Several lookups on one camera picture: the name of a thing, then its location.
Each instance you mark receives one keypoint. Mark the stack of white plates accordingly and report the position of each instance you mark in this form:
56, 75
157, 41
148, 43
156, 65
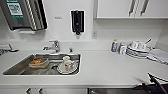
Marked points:
137, 50

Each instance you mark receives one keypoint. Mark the white wall outlet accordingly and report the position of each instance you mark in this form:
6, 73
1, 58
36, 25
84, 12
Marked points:
94, 34

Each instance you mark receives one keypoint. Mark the black soap dispenser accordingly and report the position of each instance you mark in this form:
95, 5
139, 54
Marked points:
77, 21

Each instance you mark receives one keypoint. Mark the dish drying rack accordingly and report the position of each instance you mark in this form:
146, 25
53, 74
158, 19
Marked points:
5, 48

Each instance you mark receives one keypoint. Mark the blue dish soap bottle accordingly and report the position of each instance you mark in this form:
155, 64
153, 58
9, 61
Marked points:
114, 46

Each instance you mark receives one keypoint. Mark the small sink deck knob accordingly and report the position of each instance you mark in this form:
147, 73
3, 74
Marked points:
70, 50

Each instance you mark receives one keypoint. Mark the brown bowl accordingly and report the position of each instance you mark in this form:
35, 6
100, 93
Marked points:
38, 62

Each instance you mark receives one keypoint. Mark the utensil on plates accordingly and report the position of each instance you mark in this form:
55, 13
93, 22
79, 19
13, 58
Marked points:
148, 41

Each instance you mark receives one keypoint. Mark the white sink base cabinet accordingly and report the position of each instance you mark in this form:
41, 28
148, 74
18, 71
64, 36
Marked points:
43, 90

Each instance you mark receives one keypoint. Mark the white plate in sink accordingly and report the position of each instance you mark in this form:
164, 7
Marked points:
75, 69

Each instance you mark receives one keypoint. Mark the steel kitchen sink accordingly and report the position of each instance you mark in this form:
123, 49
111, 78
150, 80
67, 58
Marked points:
20, 68

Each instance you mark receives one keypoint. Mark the stainless steel dishwasher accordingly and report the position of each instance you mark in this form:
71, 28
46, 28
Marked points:
116, 91

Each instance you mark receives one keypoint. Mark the steel paper towel dispenser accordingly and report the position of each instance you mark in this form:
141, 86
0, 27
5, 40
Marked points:
21, 13

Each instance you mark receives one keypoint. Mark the white mug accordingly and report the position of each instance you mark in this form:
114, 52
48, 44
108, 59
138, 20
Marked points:
66, 62

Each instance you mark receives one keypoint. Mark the chrome sink faucet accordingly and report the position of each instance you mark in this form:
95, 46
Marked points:
54, 46

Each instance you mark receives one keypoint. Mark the white wall cabinet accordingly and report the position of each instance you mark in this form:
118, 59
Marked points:
133, 8

